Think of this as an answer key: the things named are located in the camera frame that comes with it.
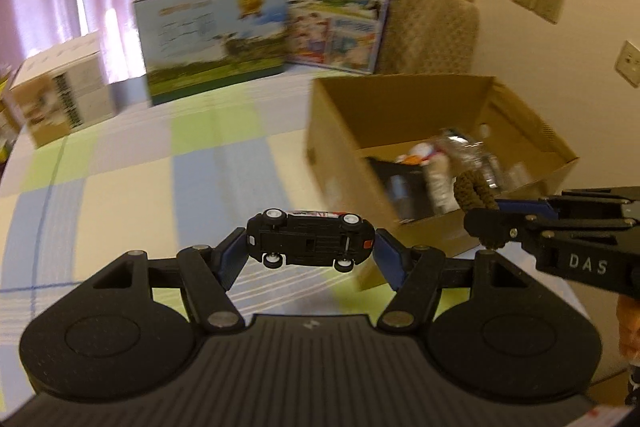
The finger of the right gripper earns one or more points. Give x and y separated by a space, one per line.
577 229
582 203

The brown cardboard box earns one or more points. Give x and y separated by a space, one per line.
388 148

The black toy car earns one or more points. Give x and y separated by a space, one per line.
340 240

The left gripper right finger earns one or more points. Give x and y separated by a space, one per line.
414 274

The quilted beige chair cover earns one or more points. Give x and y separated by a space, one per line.
428 37

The silver foil bag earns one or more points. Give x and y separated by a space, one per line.
452 153

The checkered tablecloth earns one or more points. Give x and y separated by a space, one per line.
164 177

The person's right hand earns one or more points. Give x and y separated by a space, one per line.
628 317

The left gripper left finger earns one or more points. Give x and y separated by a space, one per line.
207 274

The Doraemon toy figure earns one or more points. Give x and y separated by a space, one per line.
418 155

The black shaver box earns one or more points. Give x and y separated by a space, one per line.
406 189

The beige product box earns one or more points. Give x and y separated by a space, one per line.
63 90

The single wall socket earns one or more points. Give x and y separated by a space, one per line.
627 64

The brown hair scrunchie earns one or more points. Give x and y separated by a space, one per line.
475 198

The green cow milk carton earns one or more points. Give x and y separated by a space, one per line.
192 46

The clear round plastic lid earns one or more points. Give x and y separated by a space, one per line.
520 182

